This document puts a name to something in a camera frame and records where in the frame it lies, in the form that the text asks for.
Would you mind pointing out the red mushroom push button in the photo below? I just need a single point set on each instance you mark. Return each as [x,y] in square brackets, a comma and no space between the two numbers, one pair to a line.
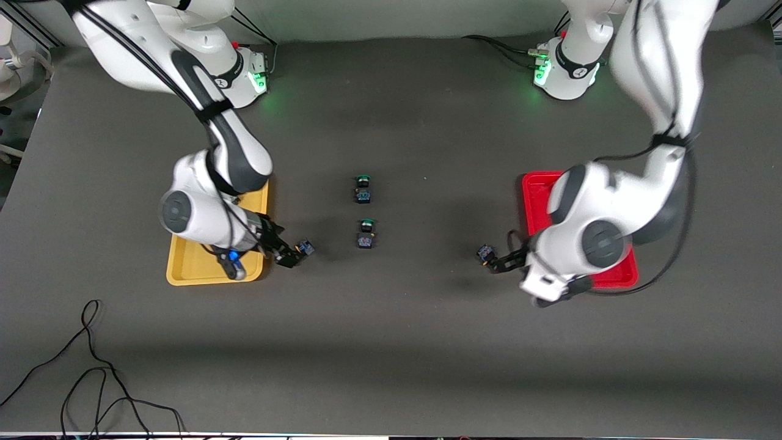
[486,252]

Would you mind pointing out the yellow plastic tray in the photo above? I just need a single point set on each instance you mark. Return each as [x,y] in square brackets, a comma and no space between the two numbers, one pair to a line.
[189,269]

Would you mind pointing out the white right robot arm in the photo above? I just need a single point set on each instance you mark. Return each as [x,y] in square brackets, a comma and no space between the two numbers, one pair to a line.
[238,153]

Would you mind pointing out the white background equipment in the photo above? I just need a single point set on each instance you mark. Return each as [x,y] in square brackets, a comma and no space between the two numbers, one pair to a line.
[18,67]

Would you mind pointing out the yellow push button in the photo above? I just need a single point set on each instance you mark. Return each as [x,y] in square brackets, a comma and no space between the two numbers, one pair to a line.
[306,247]

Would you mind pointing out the green push button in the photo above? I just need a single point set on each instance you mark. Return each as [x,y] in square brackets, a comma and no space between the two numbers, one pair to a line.
[363,194]
[366,239]

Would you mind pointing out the red plastic tray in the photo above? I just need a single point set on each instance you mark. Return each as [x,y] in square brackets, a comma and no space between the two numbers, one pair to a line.
[536,201]

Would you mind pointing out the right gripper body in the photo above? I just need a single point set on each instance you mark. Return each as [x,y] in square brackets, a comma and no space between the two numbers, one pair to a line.
[272,239]

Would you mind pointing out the dark grey table mat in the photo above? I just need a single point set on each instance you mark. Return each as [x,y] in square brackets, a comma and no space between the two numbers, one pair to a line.
[427,342]

